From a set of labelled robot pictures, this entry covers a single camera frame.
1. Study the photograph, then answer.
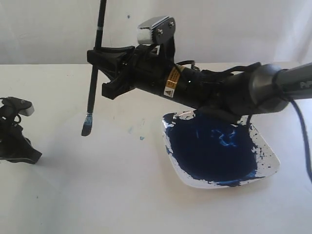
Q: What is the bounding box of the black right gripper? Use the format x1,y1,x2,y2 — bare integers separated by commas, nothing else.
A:
87,45,219,107

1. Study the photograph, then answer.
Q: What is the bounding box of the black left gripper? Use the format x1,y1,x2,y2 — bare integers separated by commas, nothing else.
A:
0,97,42,164

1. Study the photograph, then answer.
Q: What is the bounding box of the black paintbrush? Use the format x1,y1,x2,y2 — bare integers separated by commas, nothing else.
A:
81,0,107,137

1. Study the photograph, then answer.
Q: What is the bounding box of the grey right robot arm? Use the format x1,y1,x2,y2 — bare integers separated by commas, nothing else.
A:
87,45,312,122

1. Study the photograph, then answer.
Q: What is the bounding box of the white paper sheet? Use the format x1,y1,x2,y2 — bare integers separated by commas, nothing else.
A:
32,115,161,219

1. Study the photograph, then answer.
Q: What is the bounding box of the white square plate blue paint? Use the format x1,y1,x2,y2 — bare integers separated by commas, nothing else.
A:
162,111,280,189

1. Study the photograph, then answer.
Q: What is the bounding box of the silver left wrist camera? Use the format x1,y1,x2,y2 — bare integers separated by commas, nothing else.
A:
6,97,35,117

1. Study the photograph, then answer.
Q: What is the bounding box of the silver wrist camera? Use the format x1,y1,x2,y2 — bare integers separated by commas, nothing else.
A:
6,97,35,117
137,16,176,45

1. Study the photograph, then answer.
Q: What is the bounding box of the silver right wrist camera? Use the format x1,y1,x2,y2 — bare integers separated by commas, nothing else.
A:
137,16,176,45

